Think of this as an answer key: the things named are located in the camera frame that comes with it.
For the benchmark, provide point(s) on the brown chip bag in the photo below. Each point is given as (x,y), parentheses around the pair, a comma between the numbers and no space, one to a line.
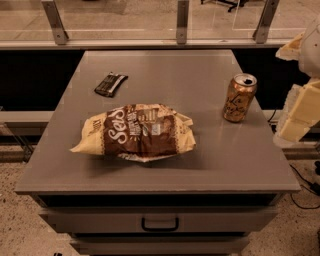
(137,132)

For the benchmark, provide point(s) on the metal railing post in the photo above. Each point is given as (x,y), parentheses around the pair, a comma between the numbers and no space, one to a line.
(59,34)
(260,35)
(182,21)

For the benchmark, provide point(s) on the grey drawer cabinet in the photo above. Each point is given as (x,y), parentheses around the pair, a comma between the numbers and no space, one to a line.
(232,165)

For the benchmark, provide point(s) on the orange soda can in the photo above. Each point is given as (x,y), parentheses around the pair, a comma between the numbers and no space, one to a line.
(240,93)

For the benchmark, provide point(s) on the right metal railing post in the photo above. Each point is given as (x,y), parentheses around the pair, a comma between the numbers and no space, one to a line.
(260,35)

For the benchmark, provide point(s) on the black snack bar wrapper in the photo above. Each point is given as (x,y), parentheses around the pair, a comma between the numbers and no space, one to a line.
(109,85)

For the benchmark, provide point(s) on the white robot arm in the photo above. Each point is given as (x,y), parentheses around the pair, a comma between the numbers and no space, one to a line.
(301,110)

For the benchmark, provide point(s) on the black chair base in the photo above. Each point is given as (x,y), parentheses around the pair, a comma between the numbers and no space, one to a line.
(231,3)

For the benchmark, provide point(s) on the middle metal railing post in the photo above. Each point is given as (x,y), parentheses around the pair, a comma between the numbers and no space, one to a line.
(182,21)

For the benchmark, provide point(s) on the bottom grey drawer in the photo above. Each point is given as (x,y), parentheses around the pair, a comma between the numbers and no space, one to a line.
(159,246)

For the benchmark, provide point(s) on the top drawer with black handle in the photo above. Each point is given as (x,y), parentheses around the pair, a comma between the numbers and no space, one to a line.
(158,220)

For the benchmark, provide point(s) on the left metal railing post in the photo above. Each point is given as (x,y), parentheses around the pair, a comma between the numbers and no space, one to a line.
(59,34)

